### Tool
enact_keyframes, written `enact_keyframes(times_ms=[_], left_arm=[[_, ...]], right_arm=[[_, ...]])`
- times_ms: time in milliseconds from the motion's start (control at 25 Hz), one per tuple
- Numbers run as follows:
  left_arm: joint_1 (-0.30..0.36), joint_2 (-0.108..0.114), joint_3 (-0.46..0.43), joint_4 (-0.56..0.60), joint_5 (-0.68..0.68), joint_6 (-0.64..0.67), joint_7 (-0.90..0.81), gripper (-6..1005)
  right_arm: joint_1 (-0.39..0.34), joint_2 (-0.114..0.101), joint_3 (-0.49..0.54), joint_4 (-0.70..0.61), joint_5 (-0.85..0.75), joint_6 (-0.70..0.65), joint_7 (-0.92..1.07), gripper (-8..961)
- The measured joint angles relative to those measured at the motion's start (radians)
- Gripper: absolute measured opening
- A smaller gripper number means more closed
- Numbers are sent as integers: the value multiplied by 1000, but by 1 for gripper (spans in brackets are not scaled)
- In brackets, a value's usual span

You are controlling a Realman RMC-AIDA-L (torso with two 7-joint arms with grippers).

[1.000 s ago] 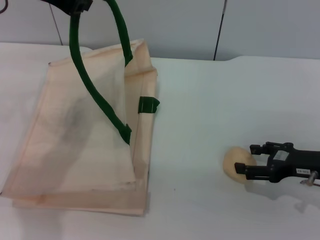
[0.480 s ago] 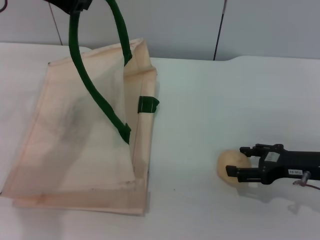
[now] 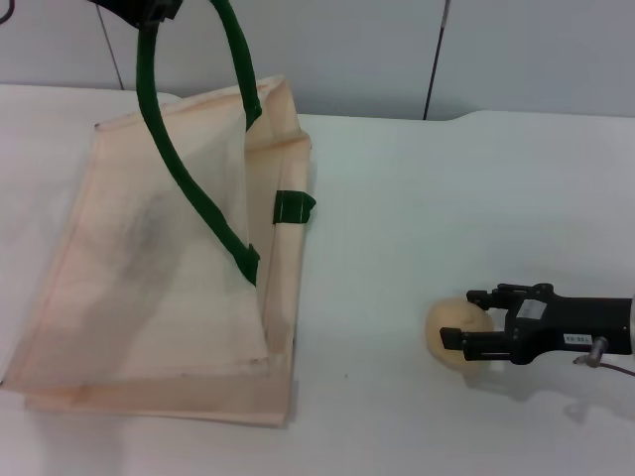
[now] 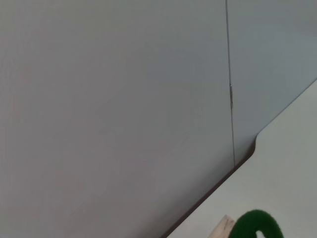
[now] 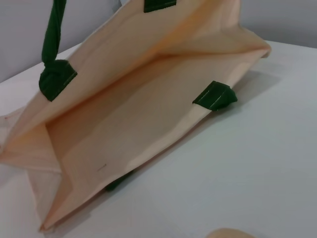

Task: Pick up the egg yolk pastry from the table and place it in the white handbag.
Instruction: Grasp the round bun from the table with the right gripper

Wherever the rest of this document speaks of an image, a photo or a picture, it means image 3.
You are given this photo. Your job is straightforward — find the cream fabric handbag green handles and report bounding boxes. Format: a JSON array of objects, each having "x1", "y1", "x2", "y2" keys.
[{"x1": 0, "y1": 0, "x2": 318, "y2": 430}]

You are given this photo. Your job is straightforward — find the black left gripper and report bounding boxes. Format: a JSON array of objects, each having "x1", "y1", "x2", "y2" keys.
[{"x1": 87, "y1": 0, "x2": 180, "y2": 26}]

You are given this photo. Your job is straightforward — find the round egg yolk pastry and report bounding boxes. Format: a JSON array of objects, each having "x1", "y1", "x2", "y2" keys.
[{"x1": 425, "y1": 296, "x2": 502, "y2": 371}]

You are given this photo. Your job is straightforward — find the thin cable with metal plug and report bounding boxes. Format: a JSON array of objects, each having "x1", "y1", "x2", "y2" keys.
[{"x1": 572, "y1": 336, "x2": 635, "y2": 377}]

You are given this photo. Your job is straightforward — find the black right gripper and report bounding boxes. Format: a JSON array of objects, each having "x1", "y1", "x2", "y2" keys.
[{"x1": 440, "y1": 285, "x2": 634, "y2": 366}]

